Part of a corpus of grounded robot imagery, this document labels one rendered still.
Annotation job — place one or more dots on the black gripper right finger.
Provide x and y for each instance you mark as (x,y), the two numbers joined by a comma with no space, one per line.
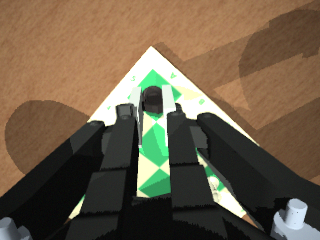
(277,200)

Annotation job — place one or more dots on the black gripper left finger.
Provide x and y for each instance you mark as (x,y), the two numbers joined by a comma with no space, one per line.
(42,201)

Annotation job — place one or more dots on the white pawn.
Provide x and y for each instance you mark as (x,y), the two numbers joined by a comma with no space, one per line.
(214,183)

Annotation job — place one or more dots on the green and cream chessboard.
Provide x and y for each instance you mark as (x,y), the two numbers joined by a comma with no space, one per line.
(153,169)

